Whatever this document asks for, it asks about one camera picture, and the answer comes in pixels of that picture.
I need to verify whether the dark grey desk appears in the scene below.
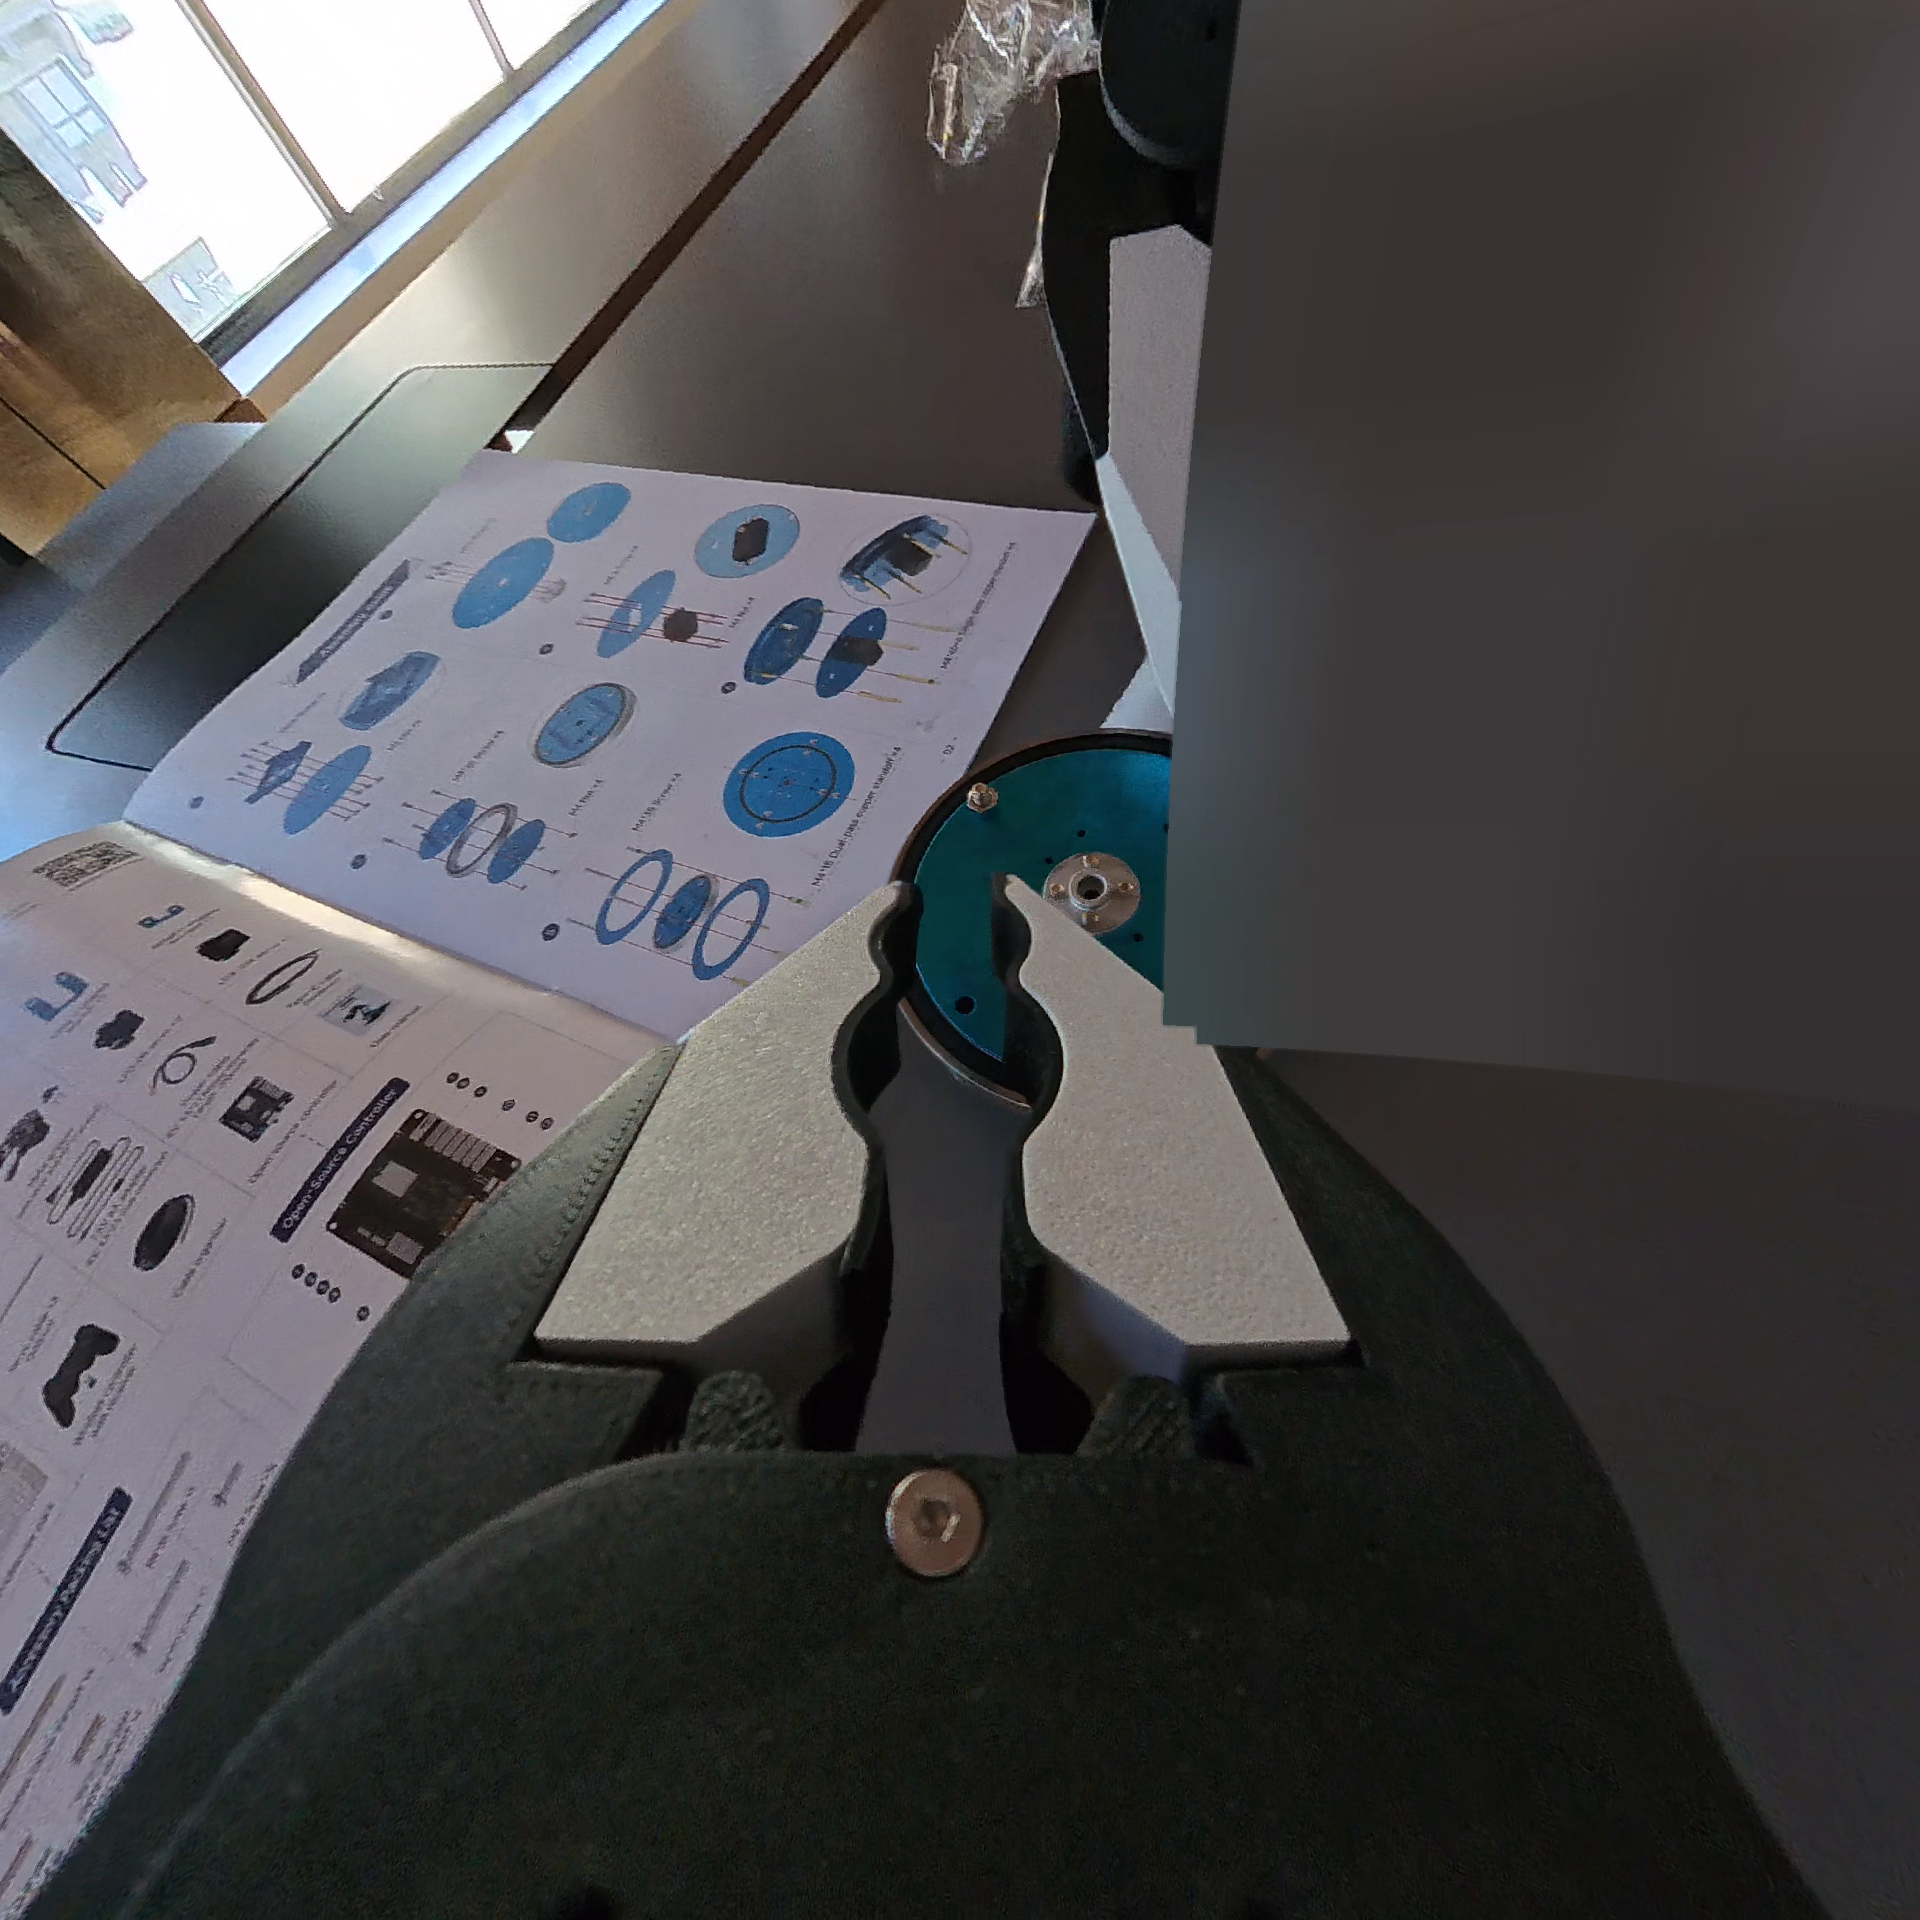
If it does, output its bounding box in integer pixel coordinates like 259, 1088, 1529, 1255
0, 0, 1920, 1920

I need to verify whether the round teal turntable disc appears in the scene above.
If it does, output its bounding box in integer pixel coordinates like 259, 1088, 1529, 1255
891, 729, 1174, 1085

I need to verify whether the dark desk with cable flap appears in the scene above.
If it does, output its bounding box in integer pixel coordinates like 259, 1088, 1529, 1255
0, 0, 886, 840

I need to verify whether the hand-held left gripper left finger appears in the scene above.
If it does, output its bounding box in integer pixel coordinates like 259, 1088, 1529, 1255
532, 879, 922, 1360

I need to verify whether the wooden cabinet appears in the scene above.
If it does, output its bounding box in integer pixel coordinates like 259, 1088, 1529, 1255
0, 134, 266, 557

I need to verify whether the large window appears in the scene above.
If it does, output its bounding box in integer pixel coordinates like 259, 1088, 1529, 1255
0, 0, 634, 354

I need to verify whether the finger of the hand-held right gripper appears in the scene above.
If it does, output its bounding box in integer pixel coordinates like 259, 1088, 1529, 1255
1092, 228, 1217, 724

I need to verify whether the crumpled clear plastic bag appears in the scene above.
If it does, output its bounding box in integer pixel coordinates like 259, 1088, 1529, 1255
927, 0, 1103, 165

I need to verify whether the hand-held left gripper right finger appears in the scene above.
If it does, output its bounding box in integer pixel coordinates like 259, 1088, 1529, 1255
998, 872, 1355, 1378

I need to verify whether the open instruction booklet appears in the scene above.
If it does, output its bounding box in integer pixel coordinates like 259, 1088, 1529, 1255
0, 454, 1102, 1801

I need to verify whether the desk cable flap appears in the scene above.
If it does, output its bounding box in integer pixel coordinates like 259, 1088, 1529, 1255
53, 362, 557, 768

